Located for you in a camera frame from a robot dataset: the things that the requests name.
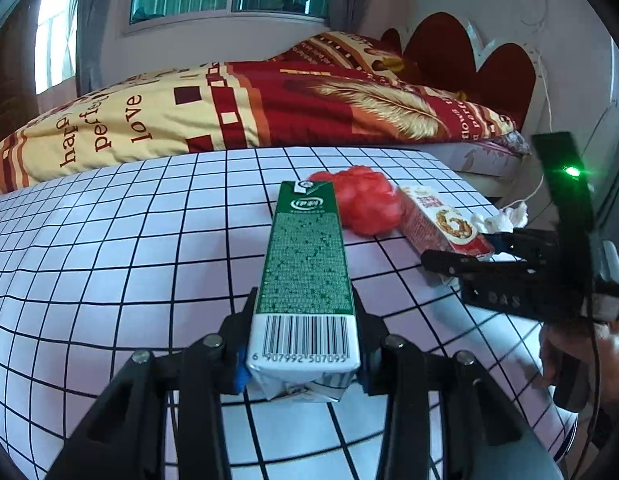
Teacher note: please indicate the green milk carton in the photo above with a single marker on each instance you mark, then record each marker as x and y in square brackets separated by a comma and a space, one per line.
[309, 270]

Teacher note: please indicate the red and yellow printed blanket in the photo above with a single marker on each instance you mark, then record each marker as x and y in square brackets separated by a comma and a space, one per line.
[239, 105]

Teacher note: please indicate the checked white tablecloth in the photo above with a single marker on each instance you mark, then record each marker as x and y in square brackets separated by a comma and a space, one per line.
[114, 260]

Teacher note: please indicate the small side window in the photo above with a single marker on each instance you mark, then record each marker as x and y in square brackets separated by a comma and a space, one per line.
[57, 35]

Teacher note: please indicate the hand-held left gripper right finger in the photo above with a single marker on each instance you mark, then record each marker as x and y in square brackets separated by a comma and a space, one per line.
[372, 345]

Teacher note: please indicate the crumpled clear plastic bag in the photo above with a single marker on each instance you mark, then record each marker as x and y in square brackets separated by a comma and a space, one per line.
[504, 217]

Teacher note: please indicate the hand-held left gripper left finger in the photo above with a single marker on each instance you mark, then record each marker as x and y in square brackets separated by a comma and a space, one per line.
[239, 377]

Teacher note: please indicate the red heart-shaped headboard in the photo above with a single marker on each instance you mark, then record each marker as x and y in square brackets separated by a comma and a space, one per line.
[469, 55]

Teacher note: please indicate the red foam fruit net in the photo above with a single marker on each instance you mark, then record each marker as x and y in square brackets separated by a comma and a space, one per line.
[367, 205]

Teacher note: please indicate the red and white carton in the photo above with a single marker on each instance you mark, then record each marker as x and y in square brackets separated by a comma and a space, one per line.
[444, 225]

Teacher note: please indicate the white bed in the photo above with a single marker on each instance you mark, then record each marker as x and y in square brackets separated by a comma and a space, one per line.
[482, 160]

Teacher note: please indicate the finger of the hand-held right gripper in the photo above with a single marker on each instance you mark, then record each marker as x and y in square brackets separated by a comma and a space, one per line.
[454, 262]
[527, 240]

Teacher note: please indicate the person's right hand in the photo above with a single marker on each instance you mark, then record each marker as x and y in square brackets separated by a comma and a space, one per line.
[614, 355]

